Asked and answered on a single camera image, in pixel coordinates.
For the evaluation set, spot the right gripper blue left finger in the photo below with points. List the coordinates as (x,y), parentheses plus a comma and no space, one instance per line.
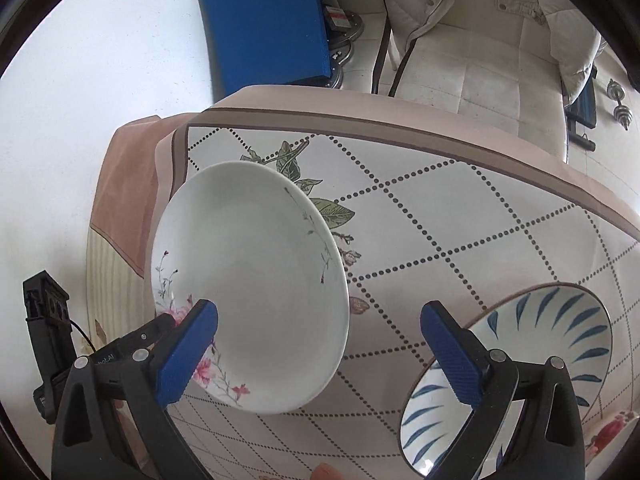
(178,353)

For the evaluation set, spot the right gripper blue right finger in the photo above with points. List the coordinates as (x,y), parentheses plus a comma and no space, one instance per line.
(458,352)

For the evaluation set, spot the blue leaf pattern plate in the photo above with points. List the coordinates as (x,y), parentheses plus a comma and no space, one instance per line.
(548,350)

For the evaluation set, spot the white plate pink flowers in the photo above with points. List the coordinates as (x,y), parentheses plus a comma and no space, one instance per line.
(250,241)

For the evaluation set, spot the person left hand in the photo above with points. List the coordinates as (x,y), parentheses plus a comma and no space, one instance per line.
(325,472)

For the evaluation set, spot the checked floral tablecloth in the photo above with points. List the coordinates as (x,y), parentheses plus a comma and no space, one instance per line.
(425,205)

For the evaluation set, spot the brown beige striped cloth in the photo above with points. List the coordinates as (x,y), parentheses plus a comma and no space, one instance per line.
(143,166)

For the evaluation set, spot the blue black workout bench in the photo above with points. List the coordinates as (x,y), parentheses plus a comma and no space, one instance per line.
(583,111)

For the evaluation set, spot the chrome dumbbell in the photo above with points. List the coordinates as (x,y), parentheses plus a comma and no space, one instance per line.
(621,113)

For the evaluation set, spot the cream padded chair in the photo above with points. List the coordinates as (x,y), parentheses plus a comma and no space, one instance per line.
(460,72)

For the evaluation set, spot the white puffer jacket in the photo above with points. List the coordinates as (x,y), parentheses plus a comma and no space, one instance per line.
(554,30)

